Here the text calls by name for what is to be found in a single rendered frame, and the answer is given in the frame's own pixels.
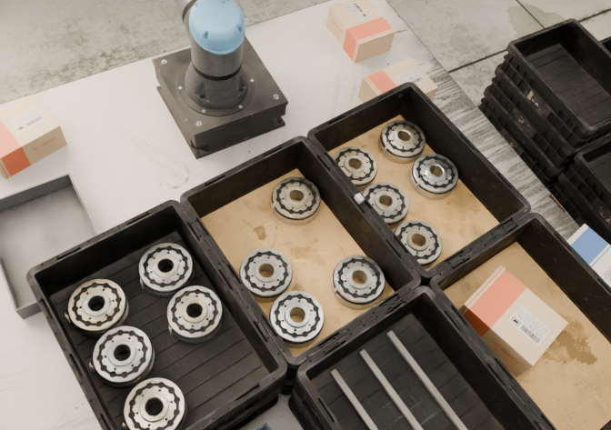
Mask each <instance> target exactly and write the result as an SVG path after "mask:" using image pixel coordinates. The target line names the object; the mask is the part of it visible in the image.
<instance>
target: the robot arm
mask: <svg viewBox="0 0 611 430"><path fill-rule="evenodd" d="M175 4H176V6H177V9H178V11H179V14H180V15H181V18H182V20H183V23H184V25H185V30H186V31H187V34H188V36H189V39H190V43H191V57H192V61H191V63H190V65H189V66H188V69H187V71H186V73H185V90H186V92H187V94H188V95H189V97H190V98H191V99H192V100H193V101H194V102H196V103H197V104H199V105H201V106H203V107H206V108H211V109H225V108H228V107H231V106H234V105H236V104H238V103H239V102H241V101H242V100H243V98H244V97H245V95H246V92H247V87H248V78H247V74H246V72H245V69H244V66H243V64H242V60H243V46H244V37H245V19H244V15H243V13H242V10H241V9H240V7H239V6H238V5H237V3H236V2H234V1H233V0H175Z"/></svg>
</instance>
